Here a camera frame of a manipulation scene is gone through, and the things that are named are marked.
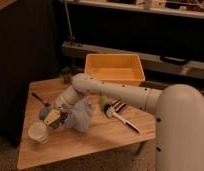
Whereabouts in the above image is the dark small fork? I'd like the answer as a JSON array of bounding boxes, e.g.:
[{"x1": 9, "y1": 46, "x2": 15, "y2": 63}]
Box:
[{"x1": 32, "y1": 93, "x2": 50, "y2": 107}]

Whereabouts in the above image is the wooden table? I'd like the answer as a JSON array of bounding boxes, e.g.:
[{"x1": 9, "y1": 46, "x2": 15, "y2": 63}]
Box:
[{"x1": 17, "y1": 78, "x2": 155, "y2": 170}]

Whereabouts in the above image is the blue-grey sponge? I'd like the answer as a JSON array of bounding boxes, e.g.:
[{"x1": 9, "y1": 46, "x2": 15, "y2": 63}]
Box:
[{"x1": 38, "y1": 107, "x2": 50, "y2": 121}]

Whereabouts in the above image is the grey-blue crumpled cloth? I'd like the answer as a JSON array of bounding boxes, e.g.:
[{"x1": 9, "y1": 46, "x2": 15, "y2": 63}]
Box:
[{"x1": 65, "y1": 99, "x2": 94, "y2": 133}]

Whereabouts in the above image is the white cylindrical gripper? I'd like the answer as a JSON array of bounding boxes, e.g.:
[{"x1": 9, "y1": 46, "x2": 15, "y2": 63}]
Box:
[{"x1": 44, "y1": 86, "x2": 83, "y2": 127}]

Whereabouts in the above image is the grey metal shelf rail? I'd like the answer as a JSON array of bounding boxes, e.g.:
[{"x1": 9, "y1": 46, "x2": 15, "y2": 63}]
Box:
[{"x1": 61, "y1": 41, "x2": 204, "y2": 80}]

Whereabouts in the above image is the striped black white object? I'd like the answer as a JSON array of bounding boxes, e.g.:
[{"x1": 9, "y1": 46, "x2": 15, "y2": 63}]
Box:
[{"x1": 112, "y1": 100, "x2": 126, "y2": 112}]

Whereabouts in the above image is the white paper cup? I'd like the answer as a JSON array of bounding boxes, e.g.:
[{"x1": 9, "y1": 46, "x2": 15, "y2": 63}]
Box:
[{"x1": 28, "y1": 121, "x2": 49, "y2": 143}]

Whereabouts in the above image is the yellow plastic bin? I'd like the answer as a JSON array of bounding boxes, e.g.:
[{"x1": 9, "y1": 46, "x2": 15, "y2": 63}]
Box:
[{"x1": 85, "y1": 54, "x2": 145, "y2": 86}]

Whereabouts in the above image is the dark glass jar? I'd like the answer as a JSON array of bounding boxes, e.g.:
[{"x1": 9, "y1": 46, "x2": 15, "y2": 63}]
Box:
[{"x1": 60, "y1": 67, "x2": 73, "y2": 84}]

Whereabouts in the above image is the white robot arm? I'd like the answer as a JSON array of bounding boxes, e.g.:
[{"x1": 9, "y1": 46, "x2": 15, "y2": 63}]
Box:
[{"x1": 53, "y1": 73, "x2": 204, "y2": 171}]

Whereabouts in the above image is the green plush toy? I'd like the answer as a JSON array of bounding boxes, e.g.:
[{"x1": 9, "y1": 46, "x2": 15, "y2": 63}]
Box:
[{"x1": 99, "y1": 96, "x2": 112, "y2": 112}]

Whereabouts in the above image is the white fork black handle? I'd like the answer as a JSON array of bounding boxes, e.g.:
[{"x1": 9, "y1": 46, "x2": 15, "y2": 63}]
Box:
[{"x1": 106, "y1": 107, "x2": 140, "y2": 133}]

